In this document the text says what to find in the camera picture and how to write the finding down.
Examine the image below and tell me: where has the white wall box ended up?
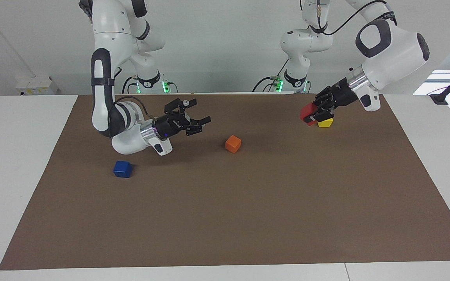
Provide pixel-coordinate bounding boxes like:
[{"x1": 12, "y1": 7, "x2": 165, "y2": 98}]
[{"x1": 15, "y1": 76, "x2": 59, "y2": 96}]

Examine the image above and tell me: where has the red wooden block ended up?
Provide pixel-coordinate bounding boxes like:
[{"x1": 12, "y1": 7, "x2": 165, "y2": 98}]
[{"x1": 300, "y1": 103, "x2": 319, "y2": 126}]

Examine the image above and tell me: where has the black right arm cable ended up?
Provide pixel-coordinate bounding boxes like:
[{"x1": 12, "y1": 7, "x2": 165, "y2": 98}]
[{"x1": 114, "y1": 96, "x2": 159, "y2": 125}]

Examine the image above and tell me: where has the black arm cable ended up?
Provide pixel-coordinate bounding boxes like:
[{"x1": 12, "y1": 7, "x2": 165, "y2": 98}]
[
  {"x1": 114, "y1": 96, "x2": 159, "y2": 125},
  {"x1": 314, "y1": 0, "x2": 396, "y2": 36}
]

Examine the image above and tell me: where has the blue wooden block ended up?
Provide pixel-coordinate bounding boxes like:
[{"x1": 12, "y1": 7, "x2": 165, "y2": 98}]
[{"x1": 113, "y1": 160, "x2": 133, "y2": 178}]

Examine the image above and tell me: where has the brown table mat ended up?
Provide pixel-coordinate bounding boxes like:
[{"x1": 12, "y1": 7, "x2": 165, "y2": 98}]
[{"x1": 0, "y1": 93, "x2": 450, "y2": 270}]

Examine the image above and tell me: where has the orange wooden block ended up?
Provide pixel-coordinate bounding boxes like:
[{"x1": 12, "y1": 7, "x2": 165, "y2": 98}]
[{"x1": 225, "y1": 135, "x2": 242, "y2": 154}]

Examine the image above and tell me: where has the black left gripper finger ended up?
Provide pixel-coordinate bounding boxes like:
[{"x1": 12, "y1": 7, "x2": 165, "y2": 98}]
[
  {"x1": 305, "y1": 106, "x2": 335, "y2": 123},
  {"x1": 313, "y1": 88, "x2": 333, "y2": 110}
]

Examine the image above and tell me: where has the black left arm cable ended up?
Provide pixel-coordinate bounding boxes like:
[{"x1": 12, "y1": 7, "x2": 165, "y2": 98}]
[{"x1": 314, "y1": 0, "x2": 396, "y2": 36}]

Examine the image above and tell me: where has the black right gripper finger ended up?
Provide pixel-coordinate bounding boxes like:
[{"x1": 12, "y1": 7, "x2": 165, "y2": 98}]
[
  {"x1": 184, "y1": 116, "x2": 212, "y2": 137},
  {"x1": 164, "y1": 98, "x2": 198, "y2": 117}
]

